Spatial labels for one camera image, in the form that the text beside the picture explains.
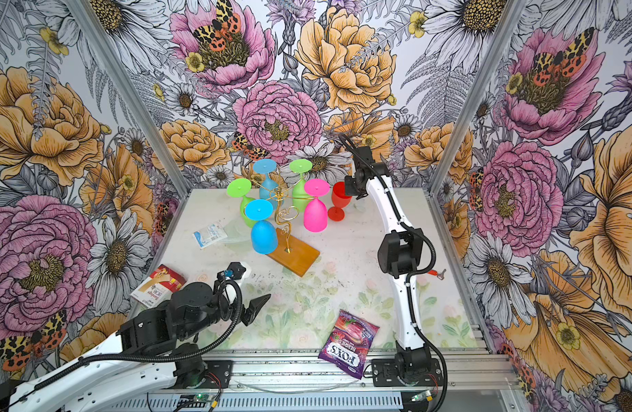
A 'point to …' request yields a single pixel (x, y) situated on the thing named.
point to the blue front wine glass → (264, 233)
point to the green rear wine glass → (299, 196)
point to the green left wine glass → (240, 188)
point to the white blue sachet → (209, 235)
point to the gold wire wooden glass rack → (290, 251)
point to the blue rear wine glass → (269, 187)
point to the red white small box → (159, 287)
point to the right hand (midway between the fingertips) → (352, 193)
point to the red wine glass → (340, 201)
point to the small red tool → (440, 275)
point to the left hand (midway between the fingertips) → (254, 291)
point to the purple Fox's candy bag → (349, 344)
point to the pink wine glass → (315, 214)
